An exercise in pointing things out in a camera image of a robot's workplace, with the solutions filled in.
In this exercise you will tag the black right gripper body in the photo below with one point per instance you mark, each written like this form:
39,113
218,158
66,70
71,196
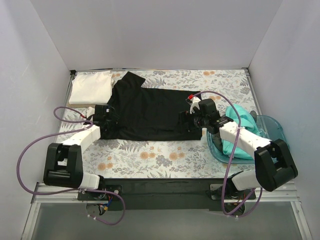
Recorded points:
186,119

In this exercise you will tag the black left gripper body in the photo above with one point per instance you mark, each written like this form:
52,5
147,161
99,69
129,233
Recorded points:
110,122

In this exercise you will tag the black t-shirt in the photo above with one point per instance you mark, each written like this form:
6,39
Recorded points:
148,114

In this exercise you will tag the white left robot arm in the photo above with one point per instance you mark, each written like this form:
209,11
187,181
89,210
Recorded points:
64,161

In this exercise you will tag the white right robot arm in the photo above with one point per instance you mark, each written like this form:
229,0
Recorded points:
238,134

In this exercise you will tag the folded white t-shirt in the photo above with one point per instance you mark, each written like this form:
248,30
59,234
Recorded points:
91,88

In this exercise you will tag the brown cardboard board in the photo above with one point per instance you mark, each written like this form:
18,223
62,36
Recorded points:
84,105

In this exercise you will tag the floral patterned table mat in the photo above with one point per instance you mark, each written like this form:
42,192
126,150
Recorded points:
174,159

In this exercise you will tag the teal plastic basket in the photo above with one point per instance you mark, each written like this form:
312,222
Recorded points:
264,126

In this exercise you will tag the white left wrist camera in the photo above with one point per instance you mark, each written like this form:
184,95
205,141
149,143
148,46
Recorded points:
90,113

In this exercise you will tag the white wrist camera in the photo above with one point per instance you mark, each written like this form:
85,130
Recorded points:
90,113
193,101

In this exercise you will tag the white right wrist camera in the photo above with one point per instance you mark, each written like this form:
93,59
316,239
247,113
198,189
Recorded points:
193,101

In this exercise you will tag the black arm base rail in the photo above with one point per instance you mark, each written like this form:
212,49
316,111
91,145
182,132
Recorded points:
165,193

